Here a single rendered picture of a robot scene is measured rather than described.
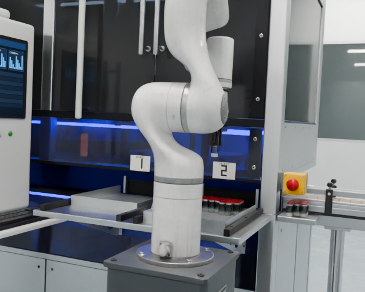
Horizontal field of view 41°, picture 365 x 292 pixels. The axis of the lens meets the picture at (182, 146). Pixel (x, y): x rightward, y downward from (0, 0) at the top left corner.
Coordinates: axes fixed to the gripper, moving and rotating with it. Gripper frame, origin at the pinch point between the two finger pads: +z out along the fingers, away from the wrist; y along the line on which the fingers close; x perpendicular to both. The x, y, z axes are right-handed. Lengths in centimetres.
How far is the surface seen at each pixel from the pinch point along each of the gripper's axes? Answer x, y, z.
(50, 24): -82, -21, -43
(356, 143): 15, -482, 4
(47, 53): -83, -22, -31
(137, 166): -38.9, -22.2, 12.8
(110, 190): -50, -23, 23
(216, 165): -6.4, -22.2, 9.9
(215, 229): 6.6, 14.5, 25.4
